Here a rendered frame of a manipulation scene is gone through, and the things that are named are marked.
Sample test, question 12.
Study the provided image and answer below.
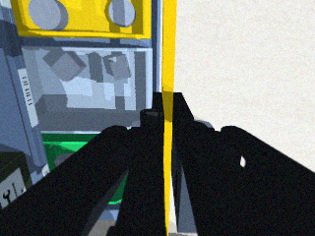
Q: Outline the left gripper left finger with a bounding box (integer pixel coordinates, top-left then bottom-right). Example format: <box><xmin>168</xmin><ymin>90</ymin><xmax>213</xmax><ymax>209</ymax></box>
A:
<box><xmin>0</xmin><ymin>92</ymin><xmax>167</xmax><ymax>236</ymax></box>

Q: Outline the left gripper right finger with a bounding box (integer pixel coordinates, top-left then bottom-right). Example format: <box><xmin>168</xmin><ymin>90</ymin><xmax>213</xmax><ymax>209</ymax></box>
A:
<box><xmin>172</xmin><ymin>92</ymin><xmax>315</xmax><ymax>236</ymax></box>

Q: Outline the grey metal shelf rack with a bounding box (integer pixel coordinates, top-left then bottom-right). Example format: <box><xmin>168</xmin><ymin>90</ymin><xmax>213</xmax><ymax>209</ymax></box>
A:
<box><xmin>0</xmin><ymin>0</ymin><xmax>160</xmax><ymax>185</ymax></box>

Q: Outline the green open bin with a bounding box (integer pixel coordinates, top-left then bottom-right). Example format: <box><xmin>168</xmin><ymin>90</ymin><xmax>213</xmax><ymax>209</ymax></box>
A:
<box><xmin>41</xmin><ymin>133</ymin><xmax>128</xmax><ymax>204</ymax></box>

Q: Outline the yellow bar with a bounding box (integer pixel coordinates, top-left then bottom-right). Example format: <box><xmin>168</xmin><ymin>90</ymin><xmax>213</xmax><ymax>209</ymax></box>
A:
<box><xmin>161</xmin><ymin>0</ymin><xmax>177</xmax><ymax>236</ymax></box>

